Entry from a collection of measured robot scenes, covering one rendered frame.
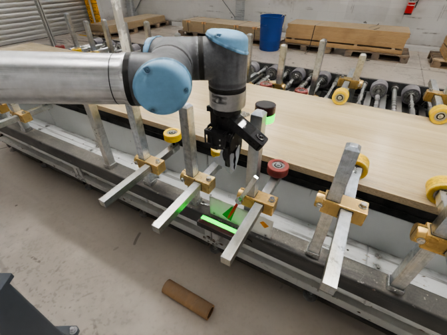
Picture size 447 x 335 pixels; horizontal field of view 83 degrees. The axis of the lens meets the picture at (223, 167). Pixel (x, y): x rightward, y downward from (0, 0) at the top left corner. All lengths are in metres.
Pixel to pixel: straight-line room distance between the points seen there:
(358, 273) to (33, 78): 0.98
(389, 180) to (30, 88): 1.02
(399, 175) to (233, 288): 1.07
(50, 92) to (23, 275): 1.68
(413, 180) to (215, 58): 0.82
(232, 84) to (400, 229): 0.80
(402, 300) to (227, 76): 0.82
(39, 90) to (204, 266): 1.42
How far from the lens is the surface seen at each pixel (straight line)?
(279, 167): 0.95
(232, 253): 0.74
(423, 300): 1.04
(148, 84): 0.43
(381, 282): 1.01
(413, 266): 0.91
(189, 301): 1.54
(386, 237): 1.15
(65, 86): 0.49
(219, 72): 0.57
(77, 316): 1.77
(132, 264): 1.81
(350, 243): 1.16
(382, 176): 1.06
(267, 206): 0.86
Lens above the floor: 1.48
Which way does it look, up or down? 38 degrees down
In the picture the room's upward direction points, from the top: straight up
